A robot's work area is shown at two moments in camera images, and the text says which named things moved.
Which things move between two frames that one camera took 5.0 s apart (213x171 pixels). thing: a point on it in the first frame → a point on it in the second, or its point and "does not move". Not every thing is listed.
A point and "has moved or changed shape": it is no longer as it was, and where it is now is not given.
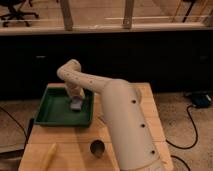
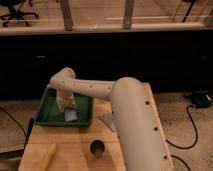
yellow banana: [49, 157] does not move
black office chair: [14, 6] does not move
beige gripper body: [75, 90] → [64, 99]
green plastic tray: [55, 109] does not move
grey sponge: [75, 103] has moved or changed shape
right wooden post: [128, 14] does not move
